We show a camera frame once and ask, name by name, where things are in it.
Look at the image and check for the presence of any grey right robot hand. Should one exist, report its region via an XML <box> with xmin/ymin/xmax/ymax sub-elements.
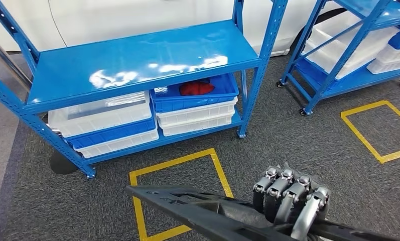
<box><xmin>252</xmin><ymin>162</ymin><xmax>331</xmax><ymax>241</ymax></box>

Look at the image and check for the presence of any black plastic plate part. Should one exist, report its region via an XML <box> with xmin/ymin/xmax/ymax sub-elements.
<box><xmin>125</xmin><ymin>185</ymin><xmax>400</xmax><ymax>241</ymax></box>

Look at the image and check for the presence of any blue metal shelf rack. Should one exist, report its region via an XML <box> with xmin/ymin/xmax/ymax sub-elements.
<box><xmin>0</xmin><ymin>0</ymin><xmax>289</xmax><ymax>179</ymax></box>

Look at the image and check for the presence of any blue metal rack with casters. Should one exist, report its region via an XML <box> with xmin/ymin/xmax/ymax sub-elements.
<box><xmin>276</xmin><ymin>0</ymin><xmax>400</xmax><ymax>116</ymax></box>

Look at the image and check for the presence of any red cloth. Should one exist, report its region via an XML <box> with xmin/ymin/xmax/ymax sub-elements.
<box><xmin>179</xmin><ymin>80</ymin><xmax>215</xmax><ymax>96</ymax></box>

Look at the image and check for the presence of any large white plastic bin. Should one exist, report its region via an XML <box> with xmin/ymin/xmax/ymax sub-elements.
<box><xmin>303</xmin><ymin>10</ymin><xmax>400</xmax><ymax>80</ymax></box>

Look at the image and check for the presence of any black round floor base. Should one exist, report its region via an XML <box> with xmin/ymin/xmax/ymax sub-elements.
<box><xmin>49</xmin><ymin>150</ymin><xmax>80</xmax><ymax>175</ymax></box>

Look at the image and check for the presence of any white car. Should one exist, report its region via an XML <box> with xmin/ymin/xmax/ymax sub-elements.
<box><xmin>0</xmin><ymin>0</ymin><xmax>350</xmax><ymax>57</ymax></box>

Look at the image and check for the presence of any grey metal stanchion post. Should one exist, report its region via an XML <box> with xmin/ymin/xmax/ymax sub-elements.
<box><xmin>0</xmin><ymin>23</ymin><xmax>34</xmax><ymax>92</ymax></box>

